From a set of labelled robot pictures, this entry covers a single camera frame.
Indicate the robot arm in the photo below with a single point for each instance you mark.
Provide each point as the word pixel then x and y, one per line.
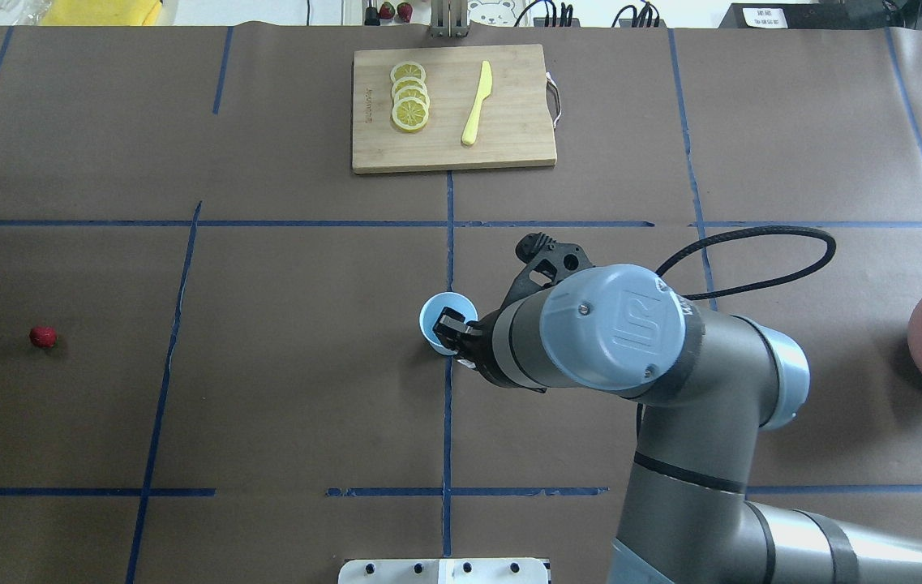
pixel 708 383

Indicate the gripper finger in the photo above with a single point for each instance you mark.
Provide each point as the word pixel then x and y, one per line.
pixel 449 321
pixel 453 335

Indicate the lemon slice one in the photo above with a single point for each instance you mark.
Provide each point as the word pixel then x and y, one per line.
pixel 408 70

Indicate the lemon slice three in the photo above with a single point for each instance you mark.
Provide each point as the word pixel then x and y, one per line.
pixel 411 100

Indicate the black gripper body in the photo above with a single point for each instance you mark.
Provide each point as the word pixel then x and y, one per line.
pixel 483 354

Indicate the light blue cup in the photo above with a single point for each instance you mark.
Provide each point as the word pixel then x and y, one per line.
pixel 432 310

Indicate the lemon slice two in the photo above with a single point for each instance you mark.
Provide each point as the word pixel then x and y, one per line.
pixel 404 82

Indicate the red strawberry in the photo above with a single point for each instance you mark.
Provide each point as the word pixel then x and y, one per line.
pixel 43 337

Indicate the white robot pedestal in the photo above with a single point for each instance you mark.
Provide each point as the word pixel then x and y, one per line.
pixel 447 570

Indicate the wooden cutting board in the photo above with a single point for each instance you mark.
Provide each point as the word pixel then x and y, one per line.
pixel 516 129

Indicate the lemon slice four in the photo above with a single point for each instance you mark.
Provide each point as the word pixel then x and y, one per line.
pixel 410 116

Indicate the yellow plastic knife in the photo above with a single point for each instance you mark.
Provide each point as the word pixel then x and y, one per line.
pixel 483 91

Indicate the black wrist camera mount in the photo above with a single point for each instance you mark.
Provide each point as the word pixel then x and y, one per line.
pixel 547 263

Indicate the yellow cloth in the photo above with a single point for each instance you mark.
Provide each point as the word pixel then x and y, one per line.
pixel 102 13

